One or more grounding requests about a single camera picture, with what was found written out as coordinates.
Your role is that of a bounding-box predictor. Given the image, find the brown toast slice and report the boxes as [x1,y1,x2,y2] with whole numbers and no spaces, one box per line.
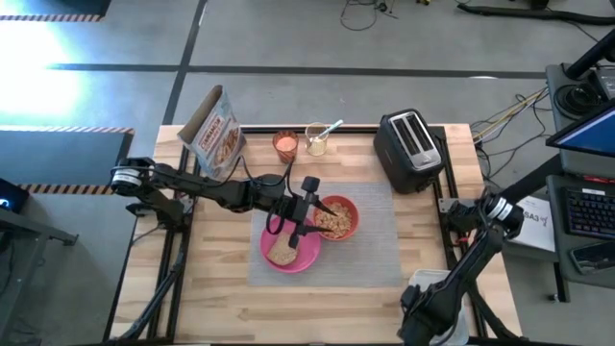
[266,231,300,266]

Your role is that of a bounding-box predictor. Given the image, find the grey metal stand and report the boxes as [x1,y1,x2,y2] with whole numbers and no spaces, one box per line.
[0,206,81,346]

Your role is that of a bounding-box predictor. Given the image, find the thin black floor cable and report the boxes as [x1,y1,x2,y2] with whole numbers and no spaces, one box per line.
[339,0,400,33]

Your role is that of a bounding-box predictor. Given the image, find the pink plastic plate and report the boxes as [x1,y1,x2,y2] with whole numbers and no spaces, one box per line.
[258,213,322,275]

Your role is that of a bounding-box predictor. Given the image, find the grey computer desk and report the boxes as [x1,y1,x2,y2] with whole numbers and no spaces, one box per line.
[497,62,615,304]

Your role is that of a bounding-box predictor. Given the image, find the coiled black cable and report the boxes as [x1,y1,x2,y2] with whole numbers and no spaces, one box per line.
[554,84,597,121]

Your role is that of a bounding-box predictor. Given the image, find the black aluminium table frame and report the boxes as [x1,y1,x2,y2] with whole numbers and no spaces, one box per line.
[103,114,525,346]

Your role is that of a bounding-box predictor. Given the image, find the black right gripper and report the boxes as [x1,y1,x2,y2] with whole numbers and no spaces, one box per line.
[397,284,457,346]

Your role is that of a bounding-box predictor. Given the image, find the white paper sheet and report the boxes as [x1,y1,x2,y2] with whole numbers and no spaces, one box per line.
[516,194,557,254]

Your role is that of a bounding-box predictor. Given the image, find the small black hazard-striped mat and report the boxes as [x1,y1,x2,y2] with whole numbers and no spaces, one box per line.
[0,0,112,23]

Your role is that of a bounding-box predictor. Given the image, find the white plastic tray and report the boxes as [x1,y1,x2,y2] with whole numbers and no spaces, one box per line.
[407,267,471,346]

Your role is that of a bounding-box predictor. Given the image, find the computer monitor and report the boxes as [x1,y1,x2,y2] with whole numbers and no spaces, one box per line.
[546,103,615,160]

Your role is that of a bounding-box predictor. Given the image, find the cinnamon squares cereal box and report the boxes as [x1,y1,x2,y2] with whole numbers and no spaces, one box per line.
[176,85,247,182]

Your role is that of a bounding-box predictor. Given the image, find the black device with blue light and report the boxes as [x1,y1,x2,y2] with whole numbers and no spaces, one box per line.
[0,177,31,215]

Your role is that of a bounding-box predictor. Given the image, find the bundle of cables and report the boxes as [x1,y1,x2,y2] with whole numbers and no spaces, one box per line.
[470,86,554,186]

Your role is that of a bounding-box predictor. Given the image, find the orange faceted cup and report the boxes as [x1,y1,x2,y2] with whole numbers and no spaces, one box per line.
[272,130,300,165]

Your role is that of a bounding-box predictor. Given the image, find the orange plastic bowl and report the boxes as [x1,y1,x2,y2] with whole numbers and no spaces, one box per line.
[312,194,360,241]

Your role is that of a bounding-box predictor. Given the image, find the clear ribbed glass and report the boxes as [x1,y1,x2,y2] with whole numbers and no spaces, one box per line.
[305,121,331,158]

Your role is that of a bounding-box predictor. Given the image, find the black two-slot toaster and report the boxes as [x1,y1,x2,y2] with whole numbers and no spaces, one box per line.
[372,109,446,196]

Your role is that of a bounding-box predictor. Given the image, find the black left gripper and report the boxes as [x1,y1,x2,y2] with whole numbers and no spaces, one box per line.
[268,175,337,250]

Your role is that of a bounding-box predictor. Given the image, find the large black hazard-striped mat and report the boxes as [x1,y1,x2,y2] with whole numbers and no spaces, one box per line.
[0,125,135,193]

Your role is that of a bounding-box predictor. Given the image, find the black backlit keyboard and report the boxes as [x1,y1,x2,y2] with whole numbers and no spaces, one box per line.
[564,185,615,241]

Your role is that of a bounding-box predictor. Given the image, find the cinnamon cereal pieces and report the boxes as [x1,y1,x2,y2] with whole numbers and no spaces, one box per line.
[314,201,356,240]

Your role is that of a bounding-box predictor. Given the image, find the grey woven placemat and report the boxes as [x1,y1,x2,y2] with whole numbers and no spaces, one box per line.
[247,181,404,288]

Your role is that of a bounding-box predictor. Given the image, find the smartphone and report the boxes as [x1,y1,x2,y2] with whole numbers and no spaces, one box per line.
[570,241,615,276]

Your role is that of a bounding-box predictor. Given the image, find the thick black hose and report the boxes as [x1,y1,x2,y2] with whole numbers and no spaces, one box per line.
[455,3,615,27]

